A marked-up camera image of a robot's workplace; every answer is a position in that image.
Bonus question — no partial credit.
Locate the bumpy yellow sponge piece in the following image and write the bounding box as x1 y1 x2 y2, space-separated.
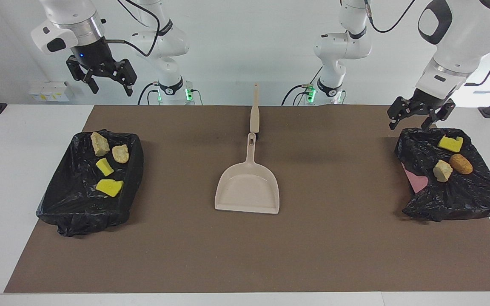
96 179 124 198

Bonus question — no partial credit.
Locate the notched yellow sponge piece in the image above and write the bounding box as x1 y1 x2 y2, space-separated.
437 135 464 153

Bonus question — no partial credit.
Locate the wide beige bread chunk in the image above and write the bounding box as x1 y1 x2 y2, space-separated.
91 131 110 157

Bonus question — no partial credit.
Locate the beige plastic dustpan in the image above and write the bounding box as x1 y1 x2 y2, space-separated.
214 132 280 215

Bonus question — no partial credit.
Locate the flared yellow sponge piece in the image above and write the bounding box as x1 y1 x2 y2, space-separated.
96 158 114 177

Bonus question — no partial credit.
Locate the black bag lined pink bin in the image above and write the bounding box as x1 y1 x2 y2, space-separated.
394 127 490 222

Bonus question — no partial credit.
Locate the brown oval bread roll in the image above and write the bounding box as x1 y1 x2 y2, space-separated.
449 154 473 175

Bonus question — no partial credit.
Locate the striped croissant piece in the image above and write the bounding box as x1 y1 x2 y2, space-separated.
433 160 453 183

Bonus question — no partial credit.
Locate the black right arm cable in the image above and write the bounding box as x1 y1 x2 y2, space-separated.
115 0 162 58

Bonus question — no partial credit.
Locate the brown table mat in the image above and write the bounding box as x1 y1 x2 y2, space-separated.
4 105 490 294

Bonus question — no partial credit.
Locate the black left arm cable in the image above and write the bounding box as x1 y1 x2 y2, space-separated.
364 0 490 86

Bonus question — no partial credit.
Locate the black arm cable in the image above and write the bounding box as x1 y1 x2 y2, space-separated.
364 0 490 86
115 0 162 58

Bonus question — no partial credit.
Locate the round beige bread chunk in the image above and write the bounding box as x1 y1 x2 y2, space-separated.
112 144 130 164

